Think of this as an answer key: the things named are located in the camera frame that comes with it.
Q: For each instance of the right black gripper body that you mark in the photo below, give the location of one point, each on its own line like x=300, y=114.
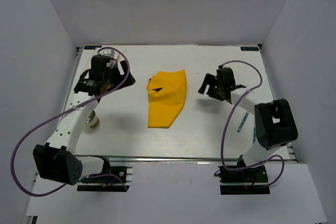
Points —
x=215, y=91

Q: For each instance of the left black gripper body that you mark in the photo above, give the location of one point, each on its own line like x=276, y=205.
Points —
x=111, y=77

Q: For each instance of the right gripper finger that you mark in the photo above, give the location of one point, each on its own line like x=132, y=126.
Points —
x=209, y=80
x=203, y=90

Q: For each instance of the yellow pikachu cloth napkin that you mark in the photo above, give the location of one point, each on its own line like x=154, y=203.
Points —
x=166, y=96

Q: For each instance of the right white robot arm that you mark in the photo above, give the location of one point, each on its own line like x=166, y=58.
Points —
x=275, y=126

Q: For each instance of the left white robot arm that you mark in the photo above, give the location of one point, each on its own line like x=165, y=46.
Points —
x=55, y=160

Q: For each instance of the white rectangular plate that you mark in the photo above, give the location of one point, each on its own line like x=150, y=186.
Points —
x=85, y=63

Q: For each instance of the left blue table label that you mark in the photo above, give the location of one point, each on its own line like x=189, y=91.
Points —
x=91, y=47

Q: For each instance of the paper cup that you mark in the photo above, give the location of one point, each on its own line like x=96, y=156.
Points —
x=93, y=120

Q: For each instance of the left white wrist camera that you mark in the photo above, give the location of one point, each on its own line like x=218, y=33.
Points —
x=107, y=52

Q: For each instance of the fork with green handle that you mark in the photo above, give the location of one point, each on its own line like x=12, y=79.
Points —
x=243, y=122

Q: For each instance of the knife with green handle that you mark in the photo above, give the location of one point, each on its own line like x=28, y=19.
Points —
x=254, y=135

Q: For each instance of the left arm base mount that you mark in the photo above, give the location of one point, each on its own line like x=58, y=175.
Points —
x=100, y=174

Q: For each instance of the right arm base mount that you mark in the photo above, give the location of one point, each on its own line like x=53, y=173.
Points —
x=252, y=181

